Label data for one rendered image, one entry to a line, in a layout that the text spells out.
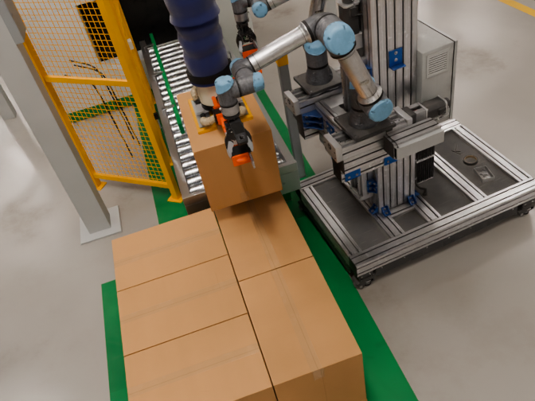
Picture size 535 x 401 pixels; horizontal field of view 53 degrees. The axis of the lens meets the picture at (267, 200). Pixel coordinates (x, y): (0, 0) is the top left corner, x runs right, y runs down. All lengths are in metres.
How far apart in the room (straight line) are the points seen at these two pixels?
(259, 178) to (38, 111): 1.46
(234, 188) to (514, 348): 1.65
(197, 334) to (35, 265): 1.87
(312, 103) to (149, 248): 1.20
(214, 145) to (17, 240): 2.20
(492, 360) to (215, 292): 1.43
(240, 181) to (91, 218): 1.54
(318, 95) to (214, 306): 1.27
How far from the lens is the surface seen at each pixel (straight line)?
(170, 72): 4.60
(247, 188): 2.85
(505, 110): 4.64
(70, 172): 3.81
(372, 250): 3.18
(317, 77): 3.01
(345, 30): 2.21
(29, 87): 3.50
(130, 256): 3.04
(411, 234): 3.24
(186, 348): 2.55
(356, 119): 2.64
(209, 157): 2.69
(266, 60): 2.30
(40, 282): 4.02
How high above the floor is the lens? 2.59
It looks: 42 degrees down
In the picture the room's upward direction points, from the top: 13 degrees counter-clockwise
